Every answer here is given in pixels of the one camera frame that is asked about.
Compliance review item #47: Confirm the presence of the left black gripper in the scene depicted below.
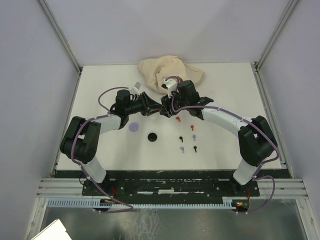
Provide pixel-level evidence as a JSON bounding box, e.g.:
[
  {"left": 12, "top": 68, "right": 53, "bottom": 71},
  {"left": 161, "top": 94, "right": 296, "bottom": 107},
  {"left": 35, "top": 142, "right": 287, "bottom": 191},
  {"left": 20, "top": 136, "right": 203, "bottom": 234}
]
[{"left": 126, "top": 91, "right": 162, "bottom": 117}]

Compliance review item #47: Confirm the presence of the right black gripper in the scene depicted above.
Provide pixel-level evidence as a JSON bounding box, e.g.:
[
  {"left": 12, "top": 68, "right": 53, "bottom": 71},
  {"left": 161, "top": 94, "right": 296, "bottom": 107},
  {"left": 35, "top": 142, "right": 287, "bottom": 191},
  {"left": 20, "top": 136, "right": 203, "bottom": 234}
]
[{"left": 160, "top": 88, "right": 190, "bottom": 118}]

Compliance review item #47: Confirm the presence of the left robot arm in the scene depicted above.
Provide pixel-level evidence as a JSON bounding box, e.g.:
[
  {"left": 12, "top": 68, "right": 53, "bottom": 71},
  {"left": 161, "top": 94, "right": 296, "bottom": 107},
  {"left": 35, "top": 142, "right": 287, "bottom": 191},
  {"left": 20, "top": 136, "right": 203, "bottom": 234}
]
[{"left": 60, "top": 89, "right": 162, "bottom": 195}]

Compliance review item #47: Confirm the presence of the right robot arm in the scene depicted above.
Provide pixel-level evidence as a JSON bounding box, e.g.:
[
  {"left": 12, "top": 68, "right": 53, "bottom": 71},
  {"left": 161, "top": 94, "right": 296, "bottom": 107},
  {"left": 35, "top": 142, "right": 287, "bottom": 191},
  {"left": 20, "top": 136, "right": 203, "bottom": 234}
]
[{"left": 160, "top": 76, "right": 280, "bottom": 196}]

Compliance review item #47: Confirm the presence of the purple charging case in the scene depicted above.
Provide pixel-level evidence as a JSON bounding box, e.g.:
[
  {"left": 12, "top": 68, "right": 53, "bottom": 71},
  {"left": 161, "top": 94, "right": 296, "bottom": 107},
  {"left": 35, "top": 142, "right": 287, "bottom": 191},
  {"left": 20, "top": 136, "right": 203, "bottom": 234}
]
[{"left": 129, "top": 122, "right": 139, "bottom": 132}]

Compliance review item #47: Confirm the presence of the black charging case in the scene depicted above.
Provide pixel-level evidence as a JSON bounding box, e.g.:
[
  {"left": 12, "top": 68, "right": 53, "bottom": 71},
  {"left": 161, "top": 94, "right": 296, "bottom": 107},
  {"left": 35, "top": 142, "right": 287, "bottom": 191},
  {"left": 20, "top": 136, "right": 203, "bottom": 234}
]
[{"left": 147, "top": 132, "right": 158, "bottom": 142}]

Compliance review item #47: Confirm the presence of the beige crumpled cloth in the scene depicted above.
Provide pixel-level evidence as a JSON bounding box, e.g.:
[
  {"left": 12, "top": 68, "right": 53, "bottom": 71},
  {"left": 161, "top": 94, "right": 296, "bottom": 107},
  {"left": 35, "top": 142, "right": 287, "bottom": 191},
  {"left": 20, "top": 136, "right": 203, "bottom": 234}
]
[{"left": 138, "top": 55, "right": 205, "bottom": 95}]

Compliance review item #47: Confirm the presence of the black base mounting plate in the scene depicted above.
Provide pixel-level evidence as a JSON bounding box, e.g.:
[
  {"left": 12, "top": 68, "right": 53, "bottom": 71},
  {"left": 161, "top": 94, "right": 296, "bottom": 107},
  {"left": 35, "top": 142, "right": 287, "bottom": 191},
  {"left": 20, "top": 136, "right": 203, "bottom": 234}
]
[{"left": 81, "top": 170, "right": 260, "bottom": 205}]

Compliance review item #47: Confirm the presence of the white paper sheet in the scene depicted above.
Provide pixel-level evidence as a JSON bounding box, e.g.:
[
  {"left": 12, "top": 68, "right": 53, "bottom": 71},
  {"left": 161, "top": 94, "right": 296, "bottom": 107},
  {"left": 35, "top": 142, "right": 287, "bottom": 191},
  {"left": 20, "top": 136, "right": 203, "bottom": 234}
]
[{"left": 32, "top": 219, "right": 72, "bottom": 240}]

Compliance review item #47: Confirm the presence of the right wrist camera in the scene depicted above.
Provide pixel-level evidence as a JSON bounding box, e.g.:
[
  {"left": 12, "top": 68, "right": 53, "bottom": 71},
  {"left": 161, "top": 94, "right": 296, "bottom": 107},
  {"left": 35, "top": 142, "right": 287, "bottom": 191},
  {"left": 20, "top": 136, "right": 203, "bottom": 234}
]
[{"left": 161, "top": 76, "right": 179, "bottom": 98}]

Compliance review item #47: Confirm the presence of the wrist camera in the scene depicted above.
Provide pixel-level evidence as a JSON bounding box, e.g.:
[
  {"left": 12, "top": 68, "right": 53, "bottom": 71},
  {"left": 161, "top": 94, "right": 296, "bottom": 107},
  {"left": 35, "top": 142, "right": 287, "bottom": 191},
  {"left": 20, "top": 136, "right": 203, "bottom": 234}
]
[
  {"left": 130, "top": 82, "right": 142, "bottom": 95},
  {"left": 161, "top": 76, "right": 179, "bottom": 98}
]

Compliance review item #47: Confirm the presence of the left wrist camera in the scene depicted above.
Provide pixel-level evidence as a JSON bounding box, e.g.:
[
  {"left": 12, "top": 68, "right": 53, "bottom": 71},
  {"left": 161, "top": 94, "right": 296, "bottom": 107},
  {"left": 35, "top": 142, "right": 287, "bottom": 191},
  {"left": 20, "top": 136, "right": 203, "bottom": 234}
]
[{"left": 130, "top": 82, "right": 142, "bottom": 95}]

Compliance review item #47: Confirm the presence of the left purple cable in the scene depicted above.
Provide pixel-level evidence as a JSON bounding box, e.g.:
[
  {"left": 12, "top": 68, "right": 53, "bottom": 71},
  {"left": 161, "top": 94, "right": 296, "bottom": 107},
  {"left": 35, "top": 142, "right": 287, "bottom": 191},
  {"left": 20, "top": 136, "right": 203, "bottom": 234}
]
[{"left": 71, "top": 86, "right": 136, "bottom": 215}]

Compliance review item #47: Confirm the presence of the purple cable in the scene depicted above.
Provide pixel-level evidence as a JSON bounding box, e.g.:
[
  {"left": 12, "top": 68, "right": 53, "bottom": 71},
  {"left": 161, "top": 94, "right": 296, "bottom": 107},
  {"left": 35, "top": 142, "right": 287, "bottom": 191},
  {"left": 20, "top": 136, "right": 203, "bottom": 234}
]
[
  {"left": 163, "top": 75, "right": 280, "bottom": 216},
  {"left": 71, "top": 86, "right": 136, "bottom": 215}
]

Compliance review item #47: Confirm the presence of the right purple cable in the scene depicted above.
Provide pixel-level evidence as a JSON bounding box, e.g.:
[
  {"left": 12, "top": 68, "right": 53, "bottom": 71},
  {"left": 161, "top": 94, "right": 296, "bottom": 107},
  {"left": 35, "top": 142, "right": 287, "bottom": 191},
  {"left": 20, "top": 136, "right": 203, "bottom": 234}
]
[{"left": 163, "top": 75, "right": 280, "bottom": 216}]

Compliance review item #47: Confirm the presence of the right aluminium frame post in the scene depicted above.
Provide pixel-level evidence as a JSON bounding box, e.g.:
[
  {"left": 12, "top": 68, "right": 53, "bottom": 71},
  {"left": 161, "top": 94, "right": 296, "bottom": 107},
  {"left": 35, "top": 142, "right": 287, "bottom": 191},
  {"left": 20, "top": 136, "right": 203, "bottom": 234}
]
[{"left": 254, "top": 0, "right": 300, "bottom": 72}]

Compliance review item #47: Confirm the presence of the aluminium frame post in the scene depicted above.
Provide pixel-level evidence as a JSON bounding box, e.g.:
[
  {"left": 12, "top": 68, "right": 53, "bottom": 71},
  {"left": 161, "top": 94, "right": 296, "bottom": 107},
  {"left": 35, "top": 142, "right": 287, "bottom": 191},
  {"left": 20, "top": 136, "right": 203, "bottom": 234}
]
[
  {"left": 254, "top": 0, "right": 300, "bottom": 72},
  {"left": 36, "top": 0, "right": 82, "bottom": 73}
]

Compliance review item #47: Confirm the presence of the left aluminium frame post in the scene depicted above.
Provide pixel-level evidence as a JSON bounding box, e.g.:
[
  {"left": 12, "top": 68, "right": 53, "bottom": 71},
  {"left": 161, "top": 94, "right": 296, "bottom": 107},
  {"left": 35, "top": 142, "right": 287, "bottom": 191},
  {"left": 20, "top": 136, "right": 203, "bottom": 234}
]
[{"left": 36, "top": 0, "right": 82, "bottom": 73}]

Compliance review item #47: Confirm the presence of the blue cable duct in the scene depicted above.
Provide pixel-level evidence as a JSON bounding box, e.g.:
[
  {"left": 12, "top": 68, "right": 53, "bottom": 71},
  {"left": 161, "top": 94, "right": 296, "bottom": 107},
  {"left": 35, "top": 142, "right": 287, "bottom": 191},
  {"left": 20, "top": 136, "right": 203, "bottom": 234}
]
[{"left": 47, "top": 198, "right": 235, "bottom": 210}]

